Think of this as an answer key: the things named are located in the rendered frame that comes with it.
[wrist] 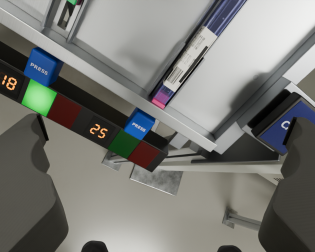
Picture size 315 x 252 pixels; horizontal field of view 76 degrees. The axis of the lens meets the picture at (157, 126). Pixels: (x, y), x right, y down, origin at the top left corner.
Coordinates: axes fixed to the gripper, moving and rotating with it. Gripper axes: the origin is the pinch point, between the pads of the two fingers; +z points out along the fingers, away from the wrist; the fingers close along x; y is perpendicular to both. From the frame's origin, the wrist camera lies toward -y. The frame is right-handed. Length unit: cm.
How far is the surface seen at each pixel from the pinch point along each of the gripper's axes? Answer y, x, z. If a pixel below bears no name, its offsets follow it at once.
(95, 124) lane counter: 7.5, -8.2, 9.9
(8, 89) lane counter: 3.1, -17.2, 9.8
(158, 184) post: 69, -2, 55
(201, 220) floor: 90, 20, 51
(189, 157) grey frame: 18.4, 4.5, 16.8
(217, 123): 6.8, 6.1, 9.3
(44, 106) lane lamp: 5.1, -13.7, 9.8
